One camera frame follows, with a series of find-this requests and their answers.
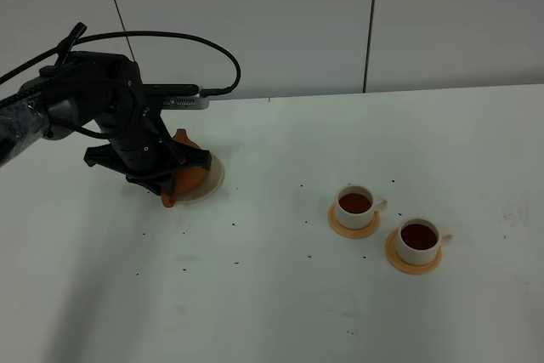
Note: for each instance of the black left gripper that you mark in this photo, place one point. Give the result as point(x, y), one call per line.
point(101, 96)

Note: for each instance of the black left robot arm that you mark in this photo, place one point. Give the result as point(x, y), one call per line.
point(24, 120)

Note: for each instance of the beige round teapot saucer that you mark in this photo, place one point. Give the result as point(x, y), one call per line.
point(197, 184)

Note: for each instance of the white teacup far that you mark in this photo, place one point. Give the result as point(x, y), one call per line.
point(355, 206)

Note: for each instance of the white teacup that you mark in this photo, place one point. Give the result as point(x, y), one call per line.
point(355, 206)
point(419, 240)

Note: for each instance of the wooden coaster far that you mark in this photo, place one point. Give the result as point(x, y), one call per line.
point(353, 233)

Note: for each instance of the wooden coaster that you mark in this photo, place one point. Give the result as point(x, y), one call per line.
point(403, 266)
point(353, 233)

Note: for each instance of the wooden coaster near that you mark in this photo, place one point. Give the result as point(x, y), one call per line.
point(403, 266)

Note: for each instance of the white teacup near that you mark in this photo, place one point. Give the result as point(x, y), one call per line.
point(419, 240)

